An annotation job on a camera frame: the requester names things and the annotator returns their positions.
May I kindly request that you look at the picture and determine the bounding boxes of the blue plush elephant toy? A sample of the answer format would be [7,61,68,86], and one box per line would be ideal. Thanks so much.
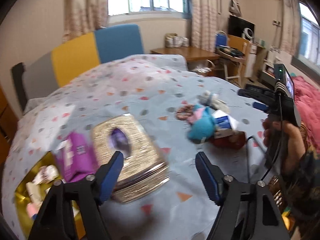
[187,105,216,141]

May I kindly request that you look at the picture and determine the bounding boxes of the blue white tissue packet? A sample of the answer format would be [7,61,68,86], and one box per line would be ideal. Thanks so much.
[212,109,239,139]

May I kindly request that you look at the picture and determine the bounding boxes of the wet wipes pack with mask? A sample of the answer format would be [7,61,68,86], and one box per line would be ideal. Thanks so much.
[33,165,59,185]

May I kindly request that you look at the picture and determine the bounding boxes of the white knit glove blue band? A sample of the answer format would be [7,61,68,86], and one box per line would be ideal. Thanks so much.
[199,90,230,114]

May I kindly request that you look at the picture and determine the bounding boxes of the pink brown scrunchie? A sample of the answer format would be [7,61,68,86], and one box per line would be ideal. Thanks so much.
[175,105,195,121]

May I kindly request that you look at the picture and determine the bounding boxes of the pink towel blue band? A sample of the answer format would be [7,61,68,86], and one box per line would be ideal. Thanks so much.
[26,203,40,220]

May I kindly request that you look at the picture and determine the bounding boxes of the beige cloth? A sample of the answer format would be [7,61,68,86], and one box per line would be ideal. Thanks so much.
[26,182,43,207]

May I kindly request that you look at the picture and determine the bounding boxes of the person right hand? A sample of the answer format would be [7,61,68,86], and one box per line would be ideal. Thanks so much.
[263,118,306,174]

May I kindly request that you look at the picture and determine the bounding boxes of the pink blanket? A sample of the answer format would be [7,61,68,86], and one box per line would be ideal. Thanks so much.
[293,76,319,154]

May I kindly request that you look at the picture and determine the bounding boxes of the ornate golden tissue box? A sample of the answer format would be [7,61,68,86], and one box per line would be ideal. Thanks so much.
[92,113,170,203]

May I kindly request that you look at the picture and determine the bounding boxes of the purple cardboard box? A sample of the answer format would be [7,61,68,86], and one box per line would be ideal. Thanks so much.
[54,131,98,183]

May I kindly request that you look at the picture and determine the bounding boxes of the wooden chair with tray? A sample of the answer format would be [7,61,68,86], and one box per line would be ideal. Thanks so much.
[216,31,250,87]

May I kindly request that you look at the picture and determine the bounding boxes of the patterned plastic tablecloth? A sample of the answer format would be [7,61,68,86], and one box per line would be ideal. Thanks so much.
[2,56,266,239]

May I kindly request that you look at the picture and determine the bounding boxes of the white small fan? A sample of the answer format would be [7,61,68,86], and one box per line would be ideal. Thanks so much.
[243,28,254,41]

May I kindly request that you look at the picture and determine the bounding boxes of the blue folding chair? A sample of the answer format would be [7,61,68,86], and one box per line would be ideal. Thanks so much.
[215,30,228,47]

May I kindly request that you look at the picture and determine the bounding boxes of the black monitor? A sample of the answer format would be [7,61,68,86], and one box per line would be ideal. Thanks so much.
[227,15,255,38]

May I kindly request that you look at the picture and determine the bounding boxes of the gold metal tray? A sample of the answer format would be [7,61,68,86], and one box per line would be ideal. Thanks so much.
[13,151,86,240]

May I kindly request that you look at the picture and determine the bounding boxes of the wooden side table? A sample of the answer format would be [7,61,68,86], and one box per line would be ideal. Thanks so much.
[150,47,220,62]

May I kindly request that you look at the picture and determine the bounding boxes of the packets on side table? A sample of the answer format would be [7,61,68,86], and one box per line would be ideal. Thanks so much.
[164,33,189,48]

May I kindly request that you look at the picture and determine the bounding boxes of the grey yellow blue sofa back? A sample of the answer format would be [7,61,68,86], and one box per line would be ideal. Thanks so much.
[22,24,144,100]

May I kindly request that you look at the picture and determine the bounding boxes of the right beige curtain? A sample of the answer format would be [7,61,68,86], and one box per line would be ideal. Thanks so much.
[191,0,217,52]

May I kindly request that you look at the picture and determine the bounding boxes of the beige curtain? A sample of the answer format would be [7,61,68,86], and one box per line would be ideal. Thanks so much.
[62,0,108,42]
[191,0,217,52]

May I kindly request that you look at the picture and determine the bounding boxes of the black rolled mat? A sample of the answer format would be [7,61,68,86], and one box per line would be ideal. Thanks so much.
[11,62,28,112]

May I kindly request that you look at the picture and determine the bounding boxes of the left beige curtain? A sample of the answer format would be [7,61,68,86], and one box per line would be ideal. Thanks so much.
[62,0,108,42]

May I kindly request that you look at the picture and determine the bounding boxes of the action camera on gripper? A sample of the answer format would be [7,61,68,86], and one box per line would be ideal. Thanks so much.
[273,63,295,99]

